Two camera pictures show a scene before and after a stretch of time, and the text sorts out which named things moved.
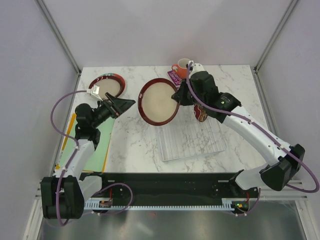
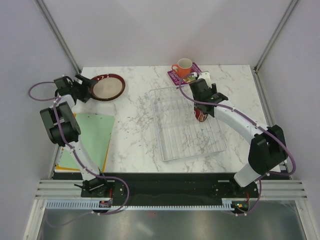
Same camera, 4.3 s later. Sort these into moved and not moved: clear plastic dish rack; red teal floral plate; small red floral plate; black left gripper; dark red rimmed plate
Moved: black left gripper
Not moved: red teal floral plate; small red floral plate; dark red rimmed plate; clear plastic dish rack
